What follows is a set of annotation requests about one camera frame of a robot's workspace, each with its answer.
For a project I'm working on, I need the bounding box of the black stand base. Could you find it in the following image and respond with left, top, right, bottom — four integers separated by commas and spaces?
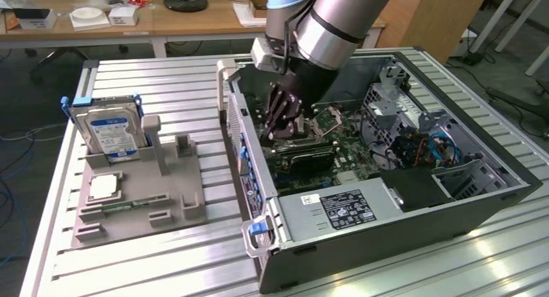
485, 84, 549, 122

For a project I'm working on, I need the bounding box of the orange box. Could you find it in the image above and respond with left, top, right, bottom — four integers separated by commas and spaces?
0, 12, 23, 32

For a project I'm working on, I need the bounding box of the white paper stack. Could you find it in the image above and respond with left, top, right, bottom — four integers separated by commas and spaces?
232, 1, 270, 28

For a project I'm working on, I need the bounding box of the white barcode sticker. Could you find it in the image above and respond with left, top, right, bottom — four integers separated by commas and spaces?
298, 193, 322, 207

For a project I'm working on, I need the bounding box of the grey open PC case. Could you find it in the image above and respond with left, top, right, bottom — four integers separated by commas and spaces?
215, 50, 545, 294

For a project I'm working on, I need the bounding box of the green RAM stick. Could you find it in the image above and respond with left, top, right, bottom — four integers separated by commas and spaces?
99, 196, 170, 213

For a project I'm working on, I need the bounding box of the white box with round top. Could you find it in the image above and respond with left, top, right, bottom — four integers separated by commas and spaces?
68, 6, 111, 32

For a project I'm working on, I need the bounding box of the wooden desk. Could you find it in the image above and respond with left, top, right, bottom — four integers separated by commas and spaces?
0, 0, 387, 59

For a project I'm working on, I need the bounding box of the grey parts rack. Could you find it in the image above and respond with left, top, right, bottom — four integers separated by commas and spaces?
70, 114, 207, 250

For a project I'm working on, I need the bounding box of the black lamp base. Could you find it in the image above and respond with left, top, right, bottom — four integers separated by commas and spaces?
164, 0, 210, 12

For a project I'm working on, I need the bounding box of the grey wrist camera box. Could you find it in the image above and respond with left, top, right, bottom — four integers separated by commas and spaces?
250, 37, 287, 72

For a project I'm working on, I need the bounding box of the black cable bundle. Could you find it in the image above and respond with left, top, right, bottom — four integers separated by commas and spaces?
390, 132, 430, 170

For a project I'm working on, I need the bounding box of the power supply rating label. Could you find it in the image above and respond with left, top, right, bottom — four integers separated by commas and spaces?
319, 188, 379, 231

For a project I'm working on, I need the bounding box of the blue data wire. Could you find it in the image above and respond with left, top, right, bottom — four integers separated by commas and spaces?
428, 129, 464, 170

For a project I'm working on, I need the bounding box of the black plastic shroud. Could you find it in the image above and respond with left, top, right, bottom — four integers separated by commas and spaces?
379, 167, 457, 212

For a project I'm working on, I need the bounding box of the hard disk in blue caddy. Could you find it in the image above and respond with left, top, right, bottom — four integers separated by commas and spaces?
59, 93, 146, 165

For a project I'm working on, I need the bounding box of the CPU socket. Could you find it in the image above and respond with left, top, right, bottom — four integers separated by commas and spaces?
309, 105, 346, 136

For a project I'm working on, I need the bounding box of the silver CPU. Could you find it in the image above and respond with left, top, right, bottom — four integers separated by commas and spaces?
88, 173, 126, 201

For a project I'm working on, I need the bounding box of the wooden cabinet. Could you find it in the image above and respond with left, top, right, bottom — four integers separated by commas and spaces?
375, 0, 493, 65

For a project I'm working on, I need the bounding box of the green graphics card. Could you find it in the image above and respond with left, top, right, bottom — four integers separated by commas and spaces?
266, 141, 339, 185

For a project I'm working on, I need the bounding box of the white box with black top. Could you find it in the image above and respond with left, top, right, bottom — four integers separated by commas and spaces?
11, 8, 58, 30

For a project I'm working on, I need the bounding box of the black camera cable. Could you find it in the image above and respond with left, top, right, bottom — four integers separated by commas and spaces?
279, 9, 303, 75

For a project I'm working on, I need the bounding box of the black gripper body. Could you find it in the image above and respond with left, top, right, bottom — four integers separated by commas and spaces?
282, 59, 345, 105

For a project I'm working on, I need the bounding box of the white table frame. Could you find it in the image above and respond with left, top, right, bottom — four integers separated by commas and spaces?
466, 0, 549, 77

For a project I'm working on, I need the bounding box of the white labelled box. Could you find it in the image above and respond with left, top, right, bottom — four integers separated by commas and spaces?
107, 6, 140, 27

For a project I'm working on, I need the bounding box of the grey power supply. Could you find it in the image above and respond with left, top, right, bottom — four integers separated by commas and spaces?
274, 177, 407, 246

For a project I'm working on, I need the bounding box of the metal drive cage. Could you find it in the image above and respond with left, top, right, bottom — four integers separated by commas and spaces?
362, 60, 514, 201

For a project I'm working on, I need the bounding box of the green motherboard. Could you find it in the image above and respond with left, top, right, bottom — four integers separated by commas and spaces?
246, 91, 385, 197

